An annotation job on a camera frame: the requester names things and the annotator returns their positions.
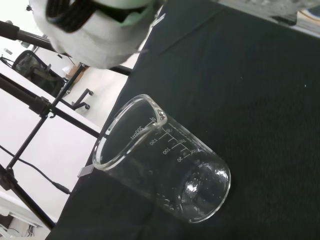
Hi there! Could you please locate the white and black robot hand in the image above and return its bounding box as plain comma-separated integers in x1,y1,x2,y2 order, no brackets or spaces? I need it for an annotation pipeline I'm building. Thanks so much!
28,0,166,69

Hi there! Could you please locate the clear graduated glass beaker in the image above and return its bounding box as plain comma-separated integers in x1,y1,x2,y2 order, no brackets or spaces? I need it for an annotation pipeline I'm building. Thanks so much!
92,93,232,224

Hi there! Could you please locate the thin black tripod rod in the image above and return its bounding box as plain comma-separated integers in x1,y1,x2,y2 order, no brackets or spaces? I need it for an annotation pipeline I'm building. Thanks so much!
5,63,86,174

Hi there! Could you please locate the black wheeled stand base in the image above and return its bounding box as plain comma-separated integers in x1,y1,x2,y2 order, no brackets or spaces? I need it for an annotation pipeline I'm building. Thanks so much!
70,88,95,110

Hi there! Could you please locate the small grey cloth clip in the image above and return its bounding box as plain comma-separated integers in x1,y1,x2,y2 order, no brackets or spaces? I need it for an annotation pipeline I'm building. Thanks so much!
150,12,167,27
77,164,96,179

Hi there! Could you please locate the black mesh office chair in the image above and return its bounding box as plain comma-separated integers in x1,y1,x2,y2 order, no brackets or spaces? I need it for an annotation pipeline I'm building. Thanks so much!
11,49,69,98

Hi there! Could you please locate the black bench cloth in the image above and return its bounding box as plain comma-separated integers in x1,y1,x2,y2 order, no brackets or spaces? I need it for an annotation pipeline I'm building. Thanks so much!
46,0,320,240

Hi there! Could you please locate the black tripod leg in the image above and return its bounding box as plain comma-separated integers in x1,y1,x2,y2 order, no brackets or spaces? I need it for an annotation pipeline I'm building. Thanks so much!
0,168,57,231

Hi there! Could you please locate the black cable with plug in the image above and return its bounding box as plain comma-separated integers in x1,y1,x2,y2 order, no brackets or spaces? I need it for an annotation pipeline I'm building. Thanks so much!
0,144,73,195

